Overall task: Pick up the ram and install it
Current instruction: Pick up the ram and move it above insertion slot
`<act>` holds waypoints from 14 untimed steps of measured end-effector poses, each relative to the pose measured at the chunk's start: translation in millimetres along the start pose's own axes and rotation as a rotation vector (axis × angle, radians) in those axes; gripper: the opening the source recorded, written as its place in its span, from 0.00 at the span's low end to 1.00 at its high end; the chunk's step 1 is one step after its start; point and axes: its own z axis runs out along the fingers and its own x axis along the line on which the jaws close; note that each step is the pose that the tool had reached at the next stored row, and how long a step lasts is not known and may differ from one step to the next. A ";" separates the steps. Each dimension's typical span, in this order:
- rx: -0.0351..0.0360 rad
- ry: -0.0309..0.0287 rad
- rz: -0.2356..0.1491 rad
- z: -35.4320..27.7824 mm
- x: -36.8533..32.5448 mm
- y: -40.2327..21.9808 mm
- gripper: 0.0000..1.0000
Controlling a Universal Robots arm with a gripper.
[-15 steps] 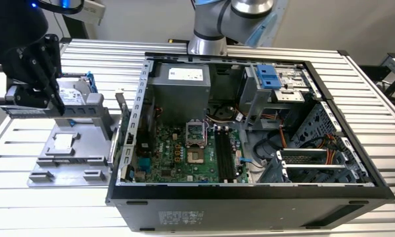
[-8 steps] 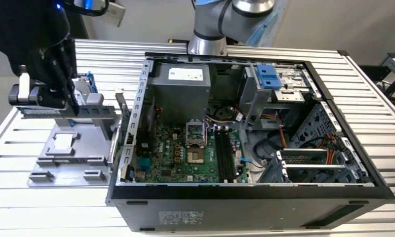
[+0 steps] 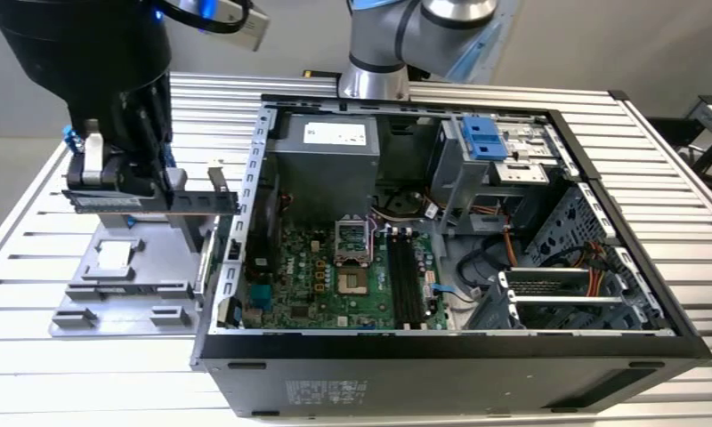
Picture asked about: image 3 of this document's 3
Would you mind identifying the metal socket cover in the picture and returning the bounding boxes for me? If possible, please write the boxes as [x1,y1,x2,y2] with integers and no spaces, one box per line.
[333,215,375,264]

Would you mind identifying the RAM stick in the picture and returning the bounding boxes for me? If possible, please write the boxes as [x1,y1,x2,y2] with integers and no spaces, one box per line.
[60,189,240,216]
[96,287,160,299]

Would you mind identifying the grey power supply unit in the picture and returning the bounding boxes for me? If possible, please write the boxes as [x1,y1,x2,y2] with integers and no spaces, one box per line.
[265,113,383,223]

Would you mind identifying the blue expansion slot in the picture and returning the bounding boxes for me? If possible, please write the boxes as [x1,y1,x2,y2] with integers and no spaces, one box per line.
[249,286,275,311]

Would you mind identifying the blue drive bay latch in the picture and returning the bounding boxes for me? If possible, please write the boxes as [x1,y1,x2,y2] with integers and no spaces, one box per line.
[459,116,506,162]

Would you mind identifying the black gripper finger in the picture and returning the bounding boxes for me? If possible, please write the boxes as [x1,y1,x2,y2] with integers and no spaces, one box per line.
[64,131,171,192]

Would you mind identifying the orange yellow power wires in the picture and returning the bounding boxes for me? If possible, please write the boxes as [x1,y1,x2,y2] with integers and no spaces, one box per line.
[584,242,612,297]

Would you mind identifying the green motherboard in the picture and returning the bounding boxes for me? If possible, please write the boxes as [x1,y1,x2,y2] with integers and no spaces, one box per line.
[236,217,452,331]

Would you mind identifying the CPU socket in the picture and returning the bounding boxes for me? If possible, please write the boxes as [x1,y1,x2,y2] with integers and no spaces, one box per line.
[336,264,373,295]

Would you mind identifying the black wire loop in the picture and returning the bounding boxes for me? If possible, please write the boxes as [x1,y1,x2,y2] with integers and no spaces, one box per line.
[454,246,506,298]

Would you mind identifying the locking lever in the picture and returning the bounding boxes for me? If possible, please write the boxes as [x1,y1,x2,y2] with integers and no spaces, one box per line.
[367,220,393,264]

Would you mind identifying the silver CPU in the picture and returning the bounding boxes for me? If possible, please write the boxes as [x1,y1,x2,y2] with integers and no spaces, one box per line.
[96,246,133,270]

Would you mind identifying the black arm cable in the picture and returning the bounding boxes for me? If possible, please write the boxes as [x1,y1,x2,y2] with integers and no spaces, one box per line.
[151,0,256,36]

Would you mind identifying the hard disk in blue carrier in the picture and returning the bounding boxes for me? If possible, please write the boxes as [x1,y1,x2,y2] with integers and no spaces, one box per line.
[61,125,177,229]

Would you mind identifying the green graphics card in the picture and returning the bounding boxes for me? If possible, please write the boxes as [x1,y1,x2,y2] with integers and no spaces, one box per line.
[192,160,239,312]

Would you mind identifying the metal slat side table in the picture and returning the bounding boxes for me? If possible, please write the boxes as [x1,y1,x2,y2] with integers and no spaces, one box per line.
[682,95,712,197]

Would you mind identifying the orange wire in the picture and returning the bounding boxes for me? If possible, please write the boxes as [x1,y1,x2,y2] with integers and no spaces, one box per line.
[502,224,518,270]

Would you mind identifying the grey disk bay cage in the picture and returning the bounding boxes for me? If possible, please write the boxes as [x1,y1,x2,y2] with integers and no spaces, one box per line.
[468,266,654,331]

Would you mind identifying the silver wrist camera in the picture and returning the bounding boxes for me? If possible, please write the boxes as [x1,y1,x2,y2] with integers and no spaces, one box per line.
[175,0,273,52]

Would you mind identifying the black open PC case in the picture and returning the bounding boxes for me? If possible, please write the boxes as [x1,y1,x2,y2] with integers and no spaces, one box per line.
[189,91,712,419]

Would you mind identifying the black case fan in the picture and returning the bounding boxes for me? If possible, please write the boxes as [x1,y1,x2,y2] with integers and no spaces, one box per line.
[247,175,284,272]

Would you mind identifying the grey parts rack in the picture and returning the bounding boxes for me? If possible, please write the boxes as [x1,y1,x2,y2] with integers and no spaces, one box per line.
[47,167,215,342]

